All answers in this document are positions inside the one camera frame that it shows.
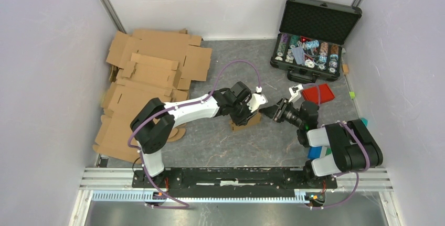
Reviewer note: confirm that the small orange wooden block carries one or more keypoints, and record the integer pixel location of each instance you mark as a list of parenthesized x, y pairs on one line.
[(345, 69)]

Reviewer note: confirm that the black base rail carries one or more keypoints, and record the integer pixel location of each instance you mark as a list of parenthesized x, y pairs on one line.
[(240, 182)]

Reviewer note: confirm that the teal cube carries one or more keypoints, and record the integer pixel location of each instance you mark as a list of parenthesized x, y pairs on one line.
[(365, 121)]

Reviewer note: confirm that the blue block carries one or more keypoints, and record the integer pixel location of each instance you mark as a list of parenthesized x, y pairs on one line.
[(318, 152)]

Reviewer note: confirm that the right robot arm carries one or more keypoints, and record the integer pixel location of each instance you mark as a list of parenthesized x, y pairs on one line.
[(352, 146)]

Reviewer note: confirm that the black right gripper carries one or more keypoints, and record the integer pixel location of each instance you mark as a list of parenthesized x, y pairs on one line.
[(276, 112)]

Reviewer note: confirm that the stack of flat cardboard boxes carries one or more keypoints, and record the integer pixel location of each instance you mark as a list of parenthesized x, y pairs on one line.
[(146, 64)]

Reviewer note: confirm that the brown cardboard box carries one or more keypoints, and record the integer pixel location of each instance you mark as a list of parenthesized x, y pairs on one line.
[(252, 122)]

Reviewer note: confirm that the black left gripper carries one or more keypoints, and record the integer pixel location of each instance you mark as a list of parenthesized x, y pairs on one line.
[(243, 120)]

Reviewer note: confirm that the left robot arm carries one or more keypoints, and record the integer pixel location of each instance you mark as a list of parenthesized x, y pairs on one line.
[(153, 124)]

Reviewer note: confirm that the black poker chip case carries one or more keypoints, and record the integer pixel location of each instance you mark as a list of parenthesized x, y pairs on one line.
[(310, 39)]

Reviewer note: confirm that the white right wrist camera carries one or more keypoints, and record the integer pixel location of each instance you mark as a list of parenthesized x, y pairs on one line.
[(295, 92)]

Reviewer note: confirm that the red flat box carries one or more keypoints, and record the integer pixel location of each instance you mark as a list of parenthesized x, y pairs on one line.
[(318, 94)]

